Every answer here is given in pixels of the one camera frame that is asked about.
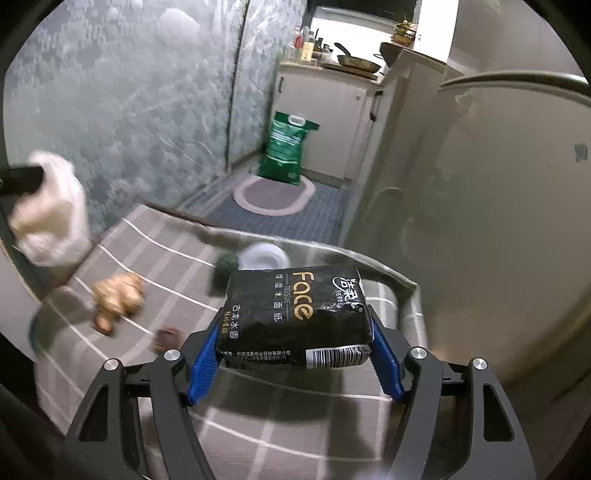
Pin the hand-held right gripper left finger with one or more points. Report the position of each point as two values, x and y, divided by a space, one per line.
203 369

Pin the green rice bag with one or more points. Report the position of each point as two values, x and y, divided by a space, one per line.
284 147

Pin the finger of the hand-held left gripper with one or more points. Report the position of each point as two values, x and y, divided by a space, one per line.
21 181

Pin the small brown shell piece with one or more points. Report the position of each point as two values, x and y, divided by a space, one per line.
104 324
166 339

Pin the yellow bottle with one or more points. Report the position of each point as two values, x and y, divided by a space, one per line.
307 51

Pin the white refrigerator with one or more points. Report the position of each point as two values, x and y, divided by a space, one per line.
498 207

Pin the white paper bowl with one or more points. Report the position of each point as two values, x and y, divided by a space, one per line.
261 254

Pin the dark green ball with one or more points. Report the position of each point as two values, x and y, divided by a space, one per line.
225 270

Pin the clear plastic bottle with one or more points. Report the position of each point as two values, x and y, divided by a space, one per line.
298 44

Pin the oval pink grey rug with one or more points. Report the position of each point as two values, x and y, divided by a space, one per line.
272 199

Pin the metal frying pan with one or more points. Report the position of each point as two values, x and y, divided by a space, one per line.
358 62

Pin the dark sauce bottle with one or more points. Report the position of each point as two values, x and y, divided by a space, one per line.
318 45

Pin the white plastic bag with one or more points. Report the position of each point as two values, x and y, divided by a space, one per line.
51 217

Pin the blue grid floor mat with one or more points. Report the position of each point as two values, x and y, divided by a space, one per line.
325 207

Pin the white kitchen cabinet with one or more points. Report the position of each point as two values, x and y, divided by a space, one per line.
323 120

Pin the small potted plant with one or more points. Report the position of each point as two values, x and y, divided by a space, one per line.
405 31

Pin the frosted patterned sliding door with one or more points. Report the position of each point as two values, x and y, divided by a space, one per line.
138 92

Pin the grey checked tablecloth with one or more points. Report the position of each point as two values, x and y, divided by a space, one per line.
286 415

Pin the brown ginger root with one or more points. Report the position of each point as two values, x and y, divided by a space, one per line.
117 293

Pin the black tissue pack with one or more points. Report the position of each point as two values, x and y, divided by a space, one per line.
286 314

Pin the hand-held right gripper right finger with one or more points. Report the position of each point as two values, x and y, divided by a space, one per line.
385 364

